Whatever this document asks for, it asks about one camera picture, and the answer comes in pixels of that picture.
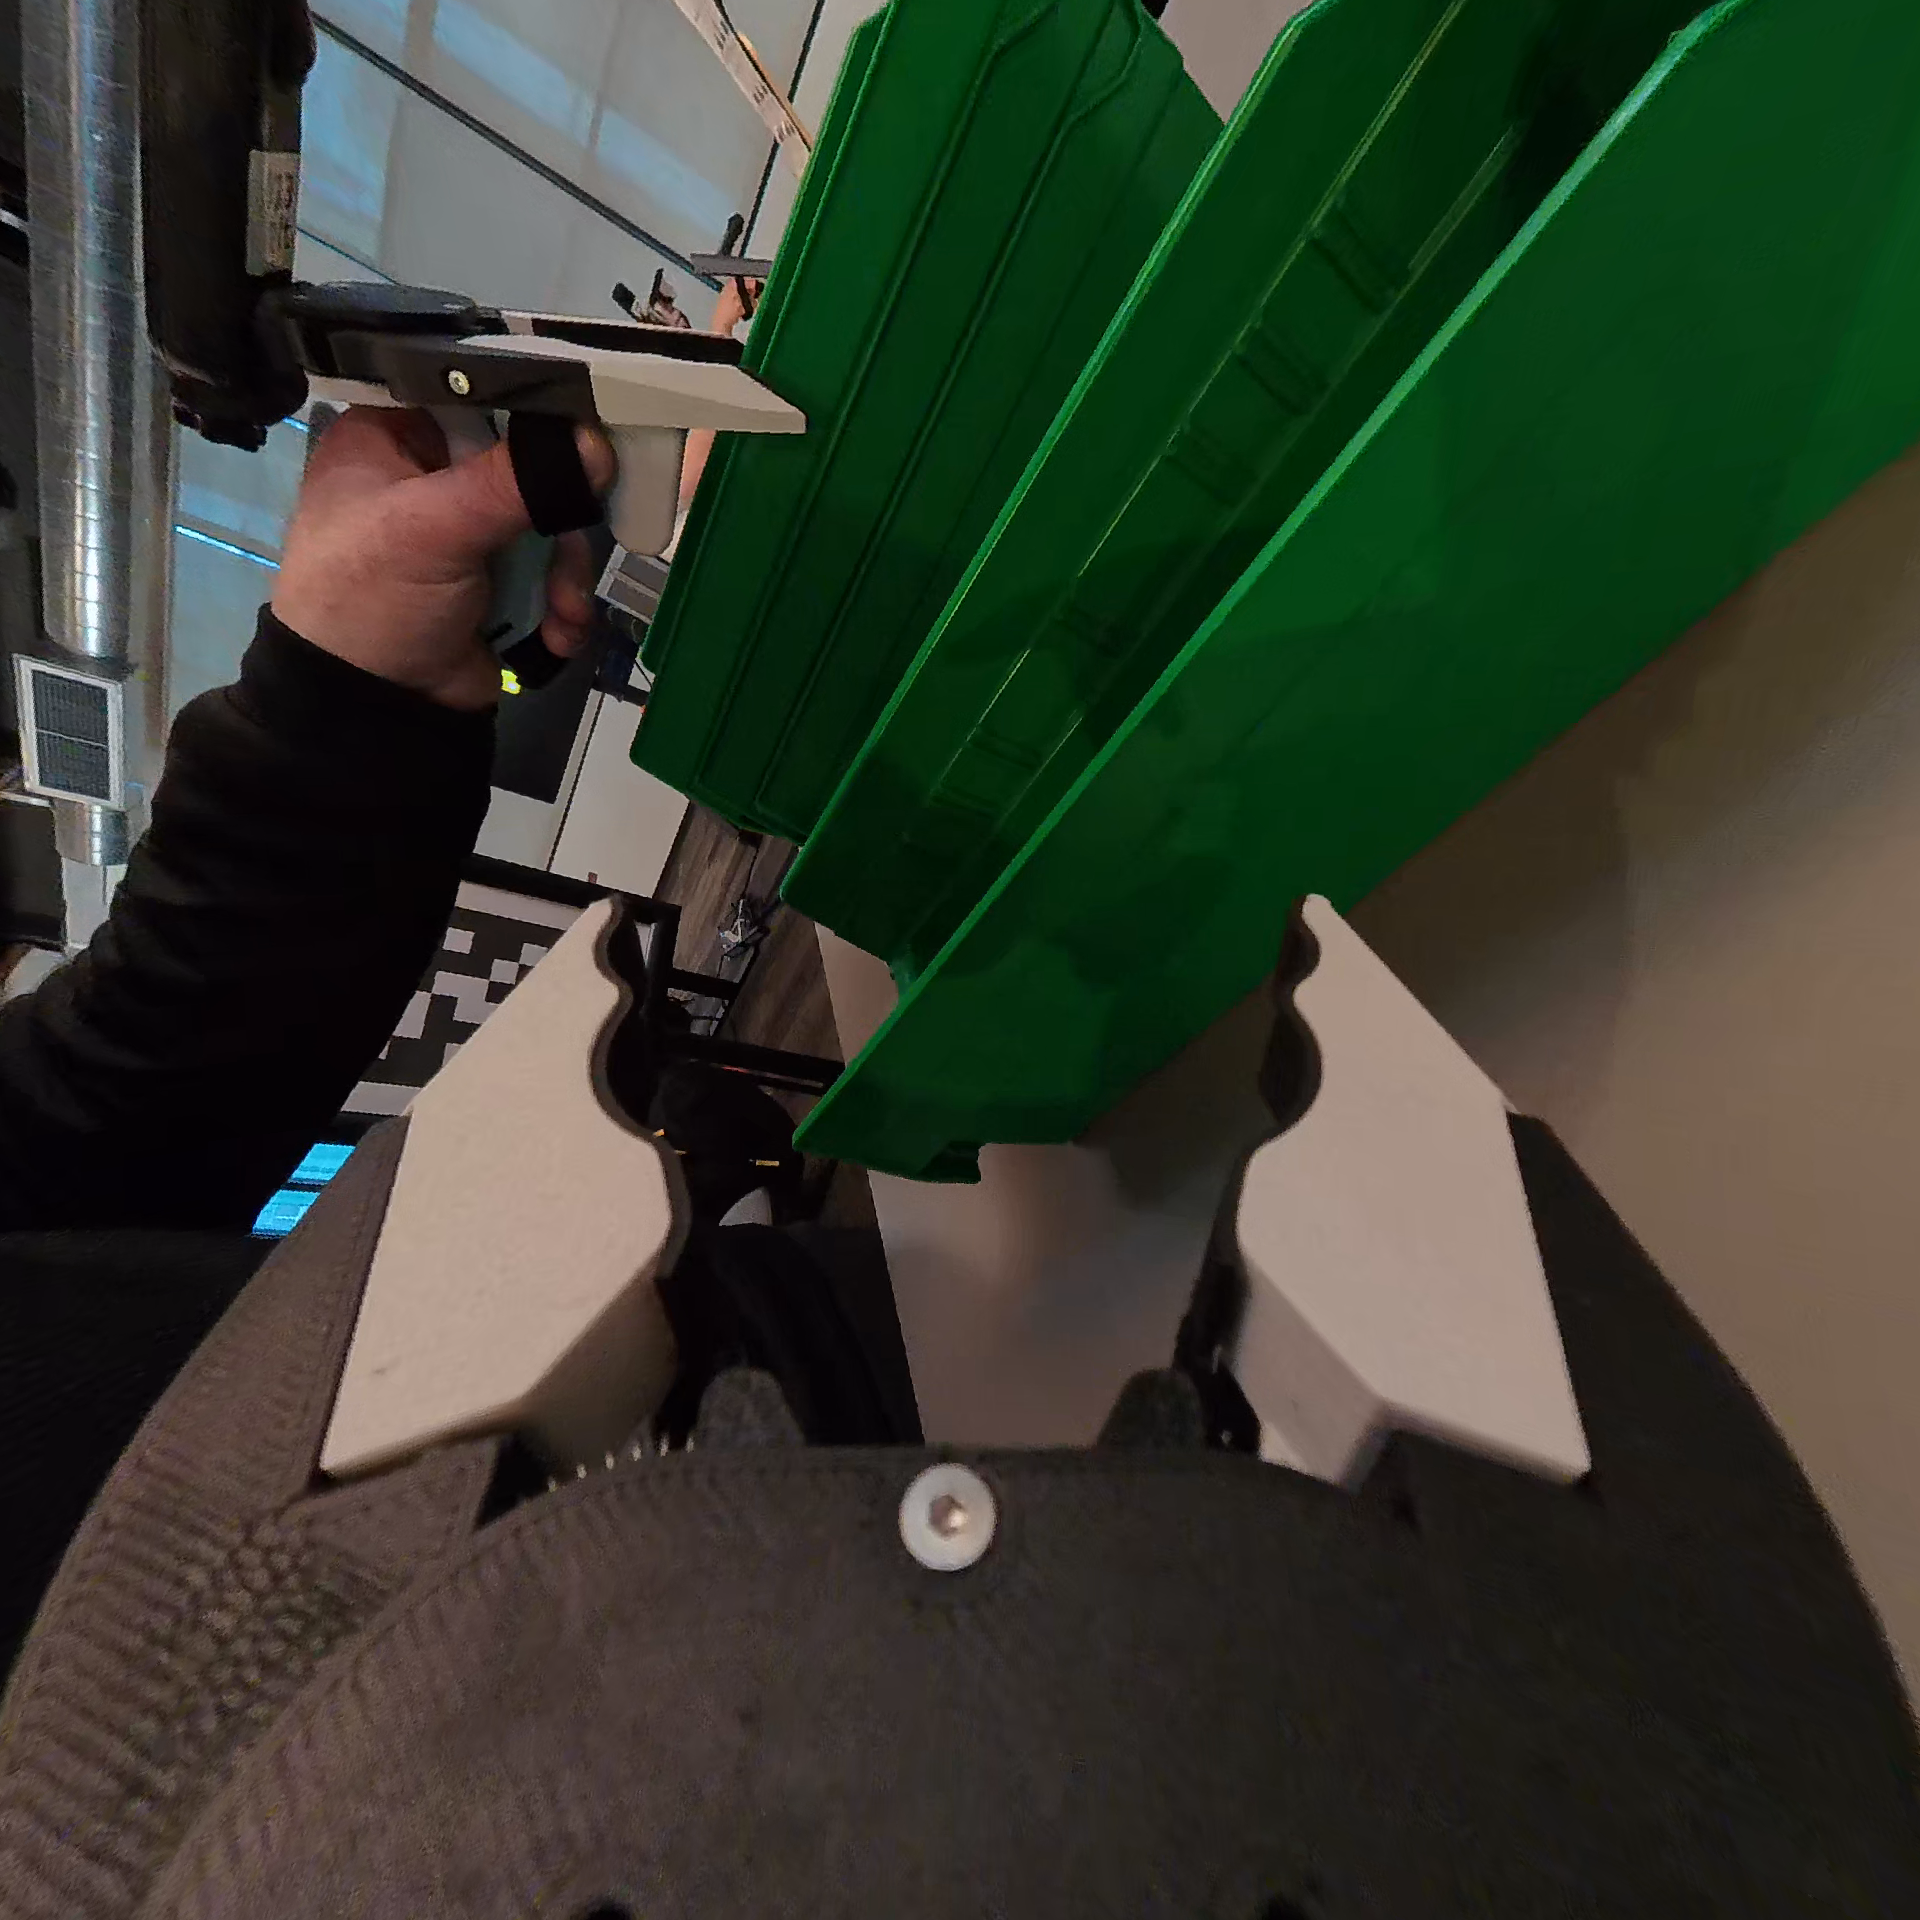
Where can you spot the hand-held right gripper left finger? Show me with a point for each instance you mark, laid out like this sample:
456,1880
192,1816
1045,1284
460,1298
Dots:
495,1260

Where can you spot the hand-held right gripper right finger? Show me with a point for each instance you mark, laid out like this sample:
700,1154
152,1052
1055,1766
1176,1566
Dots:
1396,1260

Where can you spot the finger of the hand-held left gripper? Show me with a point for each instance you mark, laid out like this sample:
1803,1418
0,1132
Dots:
629,338
691,398

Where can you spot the green plastic bin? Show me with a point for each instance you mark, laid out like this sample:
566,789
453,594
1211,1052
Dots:
1349,674
902,450

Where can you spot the person's left forearm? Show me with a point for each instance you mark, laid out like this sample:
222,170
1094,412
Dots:
225,930

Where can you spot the person's left hand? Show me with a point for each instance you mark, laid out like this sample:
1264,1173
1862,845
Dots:
375,556

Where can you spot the blue lit screen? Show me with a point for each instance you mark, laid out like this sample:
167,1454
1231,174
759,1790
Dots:
300,1193

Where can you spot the black white marker board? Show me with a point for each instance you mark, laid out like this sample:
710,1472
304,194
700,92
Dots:
451,974

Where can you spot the white vent box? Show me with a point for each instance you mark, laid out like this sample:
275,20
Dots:
68,735

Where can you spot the silver ventilation duct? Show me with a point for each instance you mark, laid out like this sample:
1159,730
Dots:
89,376

